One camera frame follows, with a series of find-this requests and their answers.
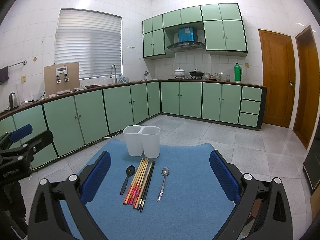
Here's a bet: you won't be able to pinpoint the black range hood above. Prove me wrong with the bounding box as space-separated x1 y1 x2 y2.
167 27 205 53

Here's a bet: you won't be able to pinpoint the red-handled bamboo chopstick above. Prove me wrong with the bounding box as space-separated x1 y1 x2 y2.
133 158 149 209
128 158 146 205
123 158 146 204
123 158 144 204

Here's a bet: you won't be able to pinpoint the black chopstick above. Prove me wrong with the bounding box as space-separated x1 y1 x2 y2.
138 161 155 212
142 167 154 210

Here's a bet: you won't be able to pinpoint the dark hanging towel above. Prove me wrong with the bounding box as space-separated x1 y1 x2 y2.
0 66 9 85

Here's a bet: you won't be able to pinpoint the chrome sink faucet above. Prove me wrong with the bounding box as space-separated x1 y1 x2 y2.
110 64 118 83

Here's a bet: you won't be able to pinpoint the cardboard box with device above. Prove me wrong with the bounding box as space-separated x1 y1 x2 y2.
43 62 80 97

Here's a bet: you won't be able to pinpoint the wall towel bar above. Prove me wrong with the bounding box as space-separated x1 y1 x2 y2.
7 60 27 68

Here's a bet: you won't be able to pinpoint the plain bamboo chopstick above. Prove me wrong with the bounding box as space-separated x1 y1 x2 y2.
136 164 152 210

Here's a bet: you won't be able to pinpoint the steel electric kettle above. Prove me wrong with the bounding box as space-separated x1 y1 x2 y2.
9 92 19 110

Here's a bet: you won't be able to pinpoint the black wok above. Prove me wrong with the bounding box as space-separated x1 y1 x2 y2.
189 68 204 80

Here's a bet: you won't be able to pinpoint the blue table mat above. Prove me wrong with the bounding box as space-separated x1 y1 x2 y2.
86 139 235 239

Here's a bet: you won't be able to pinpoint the white window blind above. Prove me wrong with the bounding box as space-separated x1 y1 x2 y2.
54 8 123 79

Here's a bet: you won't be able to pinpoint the black appliance at right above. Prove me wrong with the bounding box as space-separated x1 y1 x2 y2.
303 139 320 194

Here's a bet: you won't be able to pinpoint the green thermos jug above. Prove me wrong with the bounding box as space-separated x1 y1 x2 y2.
234 63 242 82

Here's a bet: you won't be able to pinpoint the green upper wall cabinets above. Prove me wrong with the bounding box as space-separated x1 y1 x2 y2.
142 3 248 60

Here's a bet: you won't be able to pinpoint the brown wooden door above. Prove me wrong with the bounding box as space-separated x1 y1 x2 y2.
259 30 296 128
293 26 319 147

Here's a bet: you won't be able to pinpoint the green lower kitchen cabinets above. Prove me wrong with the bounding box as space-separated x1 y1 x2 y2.
1 80 267 168

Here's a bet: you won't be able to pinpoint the white double utensil holder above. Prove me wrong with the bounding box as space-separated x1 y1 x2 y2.
123 125 161 159

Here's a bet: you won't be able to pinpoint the white cooking pot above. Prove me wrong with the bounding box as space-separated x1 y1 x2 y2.
174 67 185 79

